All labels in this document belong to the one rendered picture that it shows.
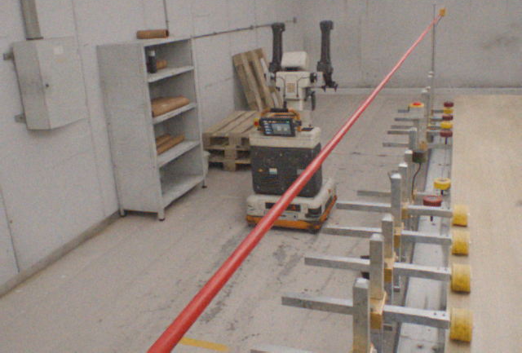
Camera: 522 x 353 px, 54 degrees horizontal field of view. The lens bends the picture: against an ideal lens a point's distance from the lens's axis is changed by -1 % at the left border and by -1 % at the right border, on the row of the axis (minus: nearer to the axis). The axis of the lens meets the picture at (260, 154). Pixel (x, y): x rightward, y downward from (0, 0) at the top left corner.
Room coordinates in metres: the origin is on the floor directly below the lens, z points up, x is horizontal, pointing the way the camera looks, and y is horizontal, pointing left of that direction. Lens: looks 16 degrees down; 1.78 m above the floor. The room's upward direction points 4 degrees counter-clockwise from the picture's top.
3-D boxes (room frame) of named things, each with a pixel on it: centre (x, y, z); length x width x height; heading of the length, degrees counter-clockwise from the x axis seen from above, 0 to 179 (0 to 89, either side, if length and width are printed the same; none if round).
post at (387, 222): (1.52, -0.39, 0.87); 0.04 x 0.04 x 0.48; 69
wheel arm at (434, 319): (1.25, -0.27, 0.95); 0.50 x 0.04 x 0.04; 69
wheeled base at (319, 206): (4.14, -0.25, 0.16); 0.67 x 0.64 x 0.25; 158
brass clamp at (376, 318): (1.26, -0.29, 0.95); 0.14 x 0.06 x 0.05; 159
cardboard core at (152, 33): (4.83, 0.91, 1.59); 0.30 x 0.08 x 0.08; 69
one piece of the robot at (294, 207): (3.83, -0.15, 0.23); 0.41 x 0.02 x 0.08; 68
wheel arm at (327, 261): (1.48, -0.36, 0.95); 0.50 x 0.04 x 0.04; 69
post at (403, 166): (1.98, -0.57, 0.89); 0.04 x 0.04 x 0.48; 69
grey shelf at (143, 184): (4.72, 0.94, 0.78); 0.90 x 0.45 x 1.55; 159
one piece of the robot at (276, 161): (4.06, -0.22, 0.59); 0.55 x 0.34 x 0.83; 68
